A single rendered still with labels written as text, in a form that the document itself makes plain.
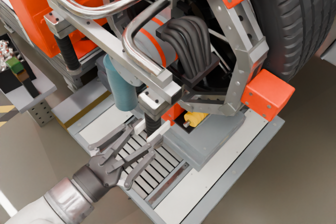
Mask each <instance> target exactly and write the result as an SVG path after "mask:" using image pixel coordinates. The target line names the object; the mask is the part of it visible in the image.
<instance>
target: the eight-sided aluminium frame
mask: <svg viewBox="0 0 336 224"><path fill-rule="evenodd" d="M102 1H103V5H106V4H109V3H111V2H114V1H116V0H102ZM207 2H208V4H209V6H210V8H211V9H212V11H213V13H214V15H215V17H216V19H217V21H218V23H219V25H220V27H221V29H222V31H223V33H224V35H225V37H226V39H227V40H228V42H229V44H230V46H231V48H232V50H233V52H234V54H235V56H236V64H235V67H234V70H233V74H232V77H231V80H230V84H229V87H228V90H227V92H197V91H195V90H193V89H191V88H189V87H188V86H187V85H184V89H185V91H184V96H183V97H182V98H181V99H180V100H179V101H178V102H177V103H178V104H179V105H180V107H181V108H183V109H185V110H186V111H188V112H191V113H193V112H197V113H206V114H215V115H225V116H226V117H227V116H234V115H235V114H236V113H237V112H238V111H239V110H240V109H241V108H242V107H243V106H244V105H245V104H244V103H242V102H241V98H242V95H243V93H244V90H245V87H246V85H247V84H248V83H249V82H250V81H251V80H252V79H253V78H254V77H255V76H256V75H257V74H258V73H259V72H260V70H261V67H262V65H263V63H264V60H265V59H266V58H267V53H268V51H269V47H268V44H267V42H266V37H265V36H263V34H262V32H261V29H260V27H259V25H258V23H257V21H256V19H255V17H254V14H253V12H252V10H251V8H250V6H249V4H248V2H247V0H244V1H242V2H240V3H239V4H237V5H236V6H234V7H233V8H231V9H228V8H227V6H226V5H225V3H224V2H223V0H207ZM106 19H107V22H108V24H109V26H110V28H111V30H113V31H114V33H115V34H116V36H117V37H118V39H120V37H121V35H122V34H123V32H124V29H125V28H126V27H127V25H128V24H129V23H130V22H131V20H130V19H129V16H128V14H127V9H125V10H123V11H121V12H119V13H116V14H114V15H111V16H108V17H106ZM123 27H124V29H123Z"/></svg>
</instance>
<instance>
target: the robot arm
mask: <svg viewBox="0 0 336 224"><path fill-rule="evenodd" d="M145 128H146V122H145V118H144V119H143V118H140V119H138V120H137V121H136V122H135V123H134V124H133V125H132V124H129V125H126V124H125V123H122V124H121V125H119V126H118V127H116V128H115V129H114V130H112V131H111V132H110V133H108V134H107V135H106V136H104V137H103V138H102V139H100V140H99V141H98V142H95V143H92V144H90V145H88V147H87V148H88V150H89V151H90V155H91V158H90V159H89V161H88V163H87V164H85V165H84V166H83V167H81V168H80V169H79V170H78V171H77V172H76V173H74V174H73V176H72V178H73V179H72V180H70V179H69V178H68V177H65V178H63V179H62V180H61V181H60V182H59V183H58V184H56V185H55V186H54V187H53V188H52V189H51V190H49V191H47V192H46V194H45V195H43V196H42V197H41V198H39V199H38V200H36V201H34V202H32V203H30V204H28V205H27V206H25V207H24V208H22V209H21V210H20V211H19V212H17V213H16V214H15V215H14V216H12V217H11V218H10V219H9V220H8V221H7V222H6V223H5V224H80V223H81V222H82V221H83V220H84V219H85V218H86V217H87V216H88V215H89V214H90V213H91V212H92V211H93V210H94V207H93V206H92V204H91V203H92V202H94V203H95V202H96V203H97V202H98V201H99V200H100V199H101V198H102V197H103V196H104V195H105V194H106V193H107V192H108V191H109V190H110V189H112V188H115V187H117V186H120V187H122V188H125V190H126V191H129V190H130V189H131V187H132V185H133V182H134V181H135V180H136V178H137V177H138V176H139V175H140V174H141V173H142V172H143V171H144V170H145V169H146V167H147V166H148V165H149V164H150V163H151V162H152V161H153V160H154V159H155V157H156V153H155V150H154V147H155V146H156V145H157V144H158V143H159V142H161V141H162V139H163V136H162V135H163V134H164V133H165V132H166V131H167V130H168V129H169V128H170V121H169V120H167V121H166V122H165V123H164V124H163V125H162V126H161V127H160V128H159V129H157V130H156V131H155V132H154V133H153V134H152V135H151V136H150V137H148V138H147V139H146V141H147V143H146V144H145V145H143V146H142V147H140V148H139V149H137V150H136V151H134V152H133V153H131V154H130V155H128V156H127V157H125V158H122V159H120V160H117V159H115V158H116V157H117V154H118V153H119V152H120V151H121V149H122V148H123V147H124V146H125V145H126V143H127V142H128V141H129V140H130V138H131V137H132V136H133V135H134V133H135V134H136V135H138V134H139V133H140V132H142V131H143V130H144V129H145ZM119 137H120V138H119ZM118 138H119V139H118ZM116 139H118V140H117V141H116V143H115V144H114V145H113V146H112V147H111V148H109V149H108V151H107V152H106V153H105V154H99V153H100V151H101V150H103V149H104V148H106V147H107V146H108V145H110V144H111V143H112V142H114V141H115V140H116ZM97 154H99V155H97ZM145 155H146V156H145ZM143 156H145V157H144V158H143V159H142V160H141V161H140V162H139V163H138V164H137V165H136V167H135V168H134V169H133V170H132V171H131V172H130V173H129V174H128V176H127V177H124V178H123V179H122V180H120V179H121V174H122V172H123V171H124V170H126V169H127V168H128V167H129V166H130V165H132V164H133V163H135V162H136V161H137V160H139V159H140V158H142V157H143Z"/></svg>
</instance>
